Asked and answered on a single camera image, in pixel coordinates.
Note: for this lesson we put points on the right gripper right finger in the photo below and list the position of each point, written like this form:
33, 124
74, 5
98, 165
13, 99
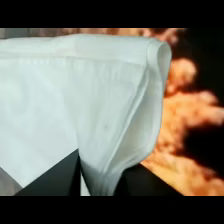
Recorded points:
143, 183

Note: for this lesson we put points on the white shirt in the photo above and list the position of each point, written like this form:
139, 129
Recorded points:
83, 100

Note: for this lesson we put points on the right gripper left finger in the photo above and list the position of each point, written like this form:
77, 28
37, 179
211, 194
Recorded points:
60, 178

